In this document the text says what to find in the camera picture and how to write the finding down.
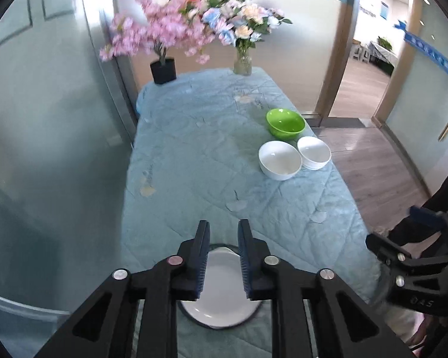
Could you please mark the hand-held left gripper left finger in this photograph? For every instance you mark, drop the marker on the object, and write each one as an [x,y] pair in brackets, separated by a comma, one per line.
[203,257]

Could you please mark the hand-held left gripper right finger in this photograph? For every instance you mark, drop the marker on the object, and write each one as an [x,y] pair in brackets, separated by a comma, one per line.
[244,257]

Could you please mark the wooden door frame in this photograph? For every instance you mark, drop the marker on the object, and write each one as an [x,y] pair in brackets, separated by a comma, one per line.
[336,52]

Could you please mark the light blue quilted blanket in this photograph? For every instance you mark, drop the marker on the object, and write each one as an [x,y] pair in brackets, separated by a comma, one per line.
[194,156]

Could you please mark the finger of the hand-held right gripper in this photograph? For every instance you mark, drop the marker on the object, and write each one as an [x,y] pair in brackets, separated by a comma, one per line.
[384,248]
[427,217]

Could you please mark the person's dark clothing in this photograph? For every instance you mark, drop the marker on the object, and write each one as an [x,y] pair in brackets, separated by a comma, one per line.
[444,190]

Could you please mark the pastel flower bouquet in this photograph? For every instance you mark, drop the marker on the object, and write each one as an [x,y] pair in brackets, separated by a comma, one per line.
[242,22]

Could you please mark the green potted plant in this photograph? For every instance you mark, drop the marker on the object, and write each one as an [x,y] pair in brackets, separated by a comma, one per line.
[384,43]

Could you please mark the large white bowl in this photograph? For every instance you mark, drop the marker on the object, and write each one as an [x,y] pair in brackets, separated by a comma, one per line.
[280,160]

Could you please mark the black flower pot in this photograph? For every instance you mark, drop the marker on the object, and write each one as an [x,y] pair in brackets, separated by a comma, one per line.
[163,71]

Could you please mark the white stool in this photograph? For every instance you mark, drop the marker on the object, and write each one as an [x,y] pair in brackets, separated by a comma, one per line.
[358,52]

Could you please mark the pink artificial blossom tree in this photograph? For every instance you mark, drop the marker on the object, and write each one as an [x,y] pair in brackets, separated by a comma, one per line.
[160,26]

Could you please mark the glass vase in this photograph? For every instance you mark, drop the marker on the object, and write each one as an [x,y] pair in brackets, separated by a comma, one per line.
[242,63]

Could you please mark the small white bowl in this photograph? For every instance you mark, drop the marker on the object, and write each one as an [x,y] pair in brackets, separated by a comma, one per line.
[313,151]

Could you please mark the cloth-covered background table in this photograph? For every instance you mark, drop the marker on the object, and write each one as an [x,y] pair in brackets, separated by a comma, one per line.
[384,57]

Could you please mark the blue and white patterned plate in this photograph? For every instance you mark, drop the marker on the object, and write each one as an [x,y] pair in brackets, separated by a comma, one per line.
[203,323]

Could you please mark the green bowl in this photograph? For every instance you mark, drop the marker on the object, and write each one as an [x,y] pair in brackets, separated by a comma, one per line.
[283,121]

